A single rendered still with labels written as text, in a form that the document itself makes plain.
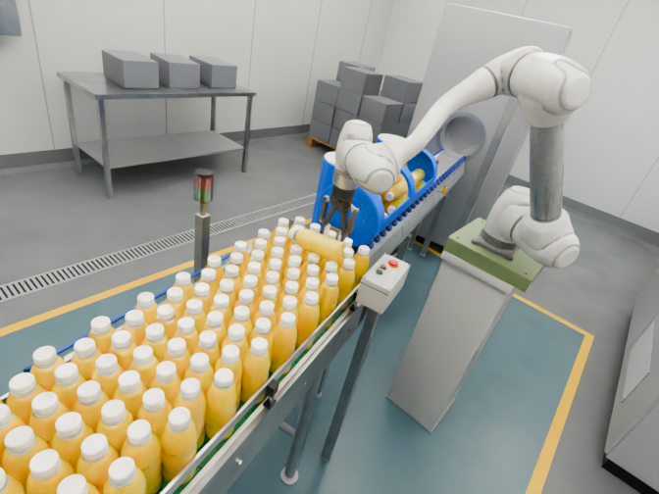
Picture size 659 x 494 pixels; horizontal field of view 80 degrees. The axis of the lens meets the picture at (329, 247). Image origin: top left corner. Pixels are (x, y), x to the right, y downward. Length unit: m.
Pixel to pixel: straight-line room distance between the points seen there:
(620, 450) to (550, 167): 1.72
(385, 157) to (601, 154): 5.59
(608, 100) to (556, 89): 5.27
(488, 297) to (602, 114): 4.96
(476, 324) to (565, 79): 1.06
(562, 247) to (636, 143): 4.98
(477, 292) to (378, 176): 0.91
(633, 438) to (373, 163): 2.06
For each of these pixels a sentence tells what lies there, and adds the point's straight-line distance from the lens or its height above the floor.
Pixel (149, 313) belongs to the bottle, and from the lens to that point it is 1.11.
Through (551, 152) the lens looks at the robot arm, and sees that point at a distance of 1.40.
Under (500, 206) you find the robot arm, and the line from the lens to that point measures 1.75.
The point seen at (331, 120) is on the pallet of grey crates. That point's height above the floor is 0.49.
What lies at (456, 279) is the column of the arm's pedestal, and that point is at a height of 0.90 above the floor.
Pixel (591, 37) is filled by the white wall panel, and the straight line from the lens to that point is 6.58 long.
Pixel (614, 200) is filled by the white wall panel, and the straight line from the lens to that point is 6.64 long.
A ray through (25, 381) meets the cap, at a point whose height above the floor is 1.09.
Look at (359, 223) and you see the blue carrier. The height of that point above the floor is 1.08.
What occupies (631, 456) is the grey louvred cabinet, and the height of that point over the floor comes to 0.18.
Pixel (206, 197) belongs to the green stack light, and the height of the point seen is 1.18.
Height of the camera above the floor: 1.80
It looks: 31 degrees down
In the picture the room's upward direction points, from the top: 13 degrees clockwise
